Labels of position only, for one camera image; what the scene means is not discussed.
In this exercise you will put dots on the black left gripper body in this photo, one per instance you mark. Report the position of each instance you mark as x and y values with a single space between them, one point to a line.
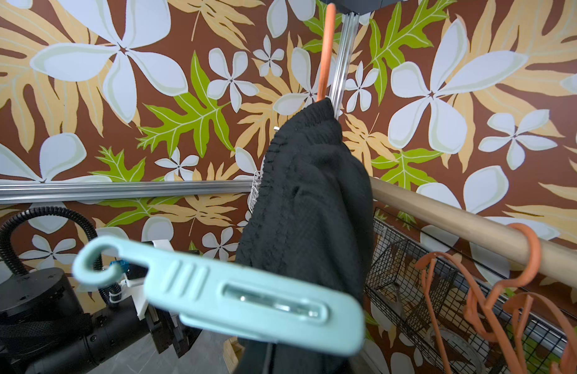
167 331

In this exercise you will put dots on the mint clothespin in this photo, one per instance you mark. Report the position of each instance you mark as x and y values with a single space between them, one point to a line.
232 299

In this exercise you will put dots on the black shorts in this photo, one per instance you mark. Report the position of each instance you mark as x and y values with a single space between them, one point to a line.
313 219

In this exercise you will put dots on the orange hanger of rainbow shorts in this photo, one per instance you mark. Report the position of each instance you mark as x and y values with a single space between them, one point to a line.
445 283

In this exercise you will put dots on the orange hanger of black shorts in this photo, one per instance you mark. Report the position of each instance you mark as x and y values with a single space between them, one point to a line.
326 53

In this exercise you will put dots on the orange hanger of green shorts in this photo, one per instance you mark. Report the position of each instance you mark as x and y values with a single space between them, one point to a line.
479 313

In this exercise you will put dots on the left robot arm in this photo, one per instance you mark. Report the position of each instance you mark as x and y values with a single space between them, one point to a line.
43 328

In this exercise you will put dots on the wooden clothes rack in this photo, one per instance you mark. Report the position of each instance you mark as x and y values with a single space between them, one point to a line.
558 262

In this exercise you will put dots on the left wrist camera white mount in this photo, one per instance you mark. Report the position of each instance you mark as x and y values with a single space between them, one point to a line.
131 286

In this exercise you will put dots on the white wire basket left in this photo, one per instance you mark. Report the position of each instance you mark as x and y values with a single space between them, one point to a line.
255 188

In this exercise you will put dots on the aluminium frame post left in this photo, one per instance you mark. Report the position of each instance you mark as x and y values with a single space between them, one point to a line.
19 192

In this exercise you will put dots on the black wire basket back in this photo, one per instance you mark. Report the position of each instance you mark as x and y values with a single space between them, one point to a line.
415 296

